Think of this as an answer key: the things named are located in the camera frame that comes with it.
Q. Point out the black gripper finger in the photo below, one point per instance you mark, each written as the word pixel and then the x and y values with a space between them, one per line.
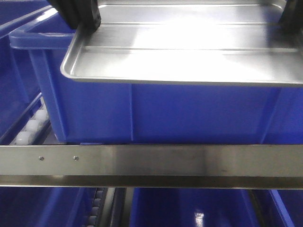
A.
pixel 79 12

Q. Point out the silver metal tray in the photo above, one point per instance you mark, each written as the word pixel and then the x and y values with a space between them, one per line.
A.
pixel 188 42

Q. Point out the black arm gripper finger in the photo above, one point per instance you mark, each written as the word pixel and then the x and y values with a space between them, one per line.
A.
pixel 291 20

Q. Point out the large blue plastic box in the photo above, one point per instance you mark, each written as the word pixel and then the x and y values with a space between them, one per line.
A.
pixel 125 113

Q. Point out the blue box at left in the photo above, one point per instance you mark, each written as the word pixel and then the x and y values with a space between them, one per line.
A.
pixel 18 84

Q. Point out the blue bin below rack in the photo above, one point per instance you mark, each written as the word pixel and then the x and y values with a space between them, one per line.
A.
pixel 281 208
pixel 45 206
pixel 172 207

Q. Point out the steel rack cross bar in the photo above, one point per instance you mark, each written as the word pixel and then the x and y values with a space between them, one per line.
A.
pixel 196 166

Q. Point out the white roller rail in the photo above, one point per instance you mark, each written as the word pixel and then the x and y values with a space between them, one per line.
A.
pixel 33 128

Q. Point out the lower roller rail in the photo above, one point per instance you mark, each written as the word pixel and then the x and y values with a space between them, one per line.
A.
pixel 103 208

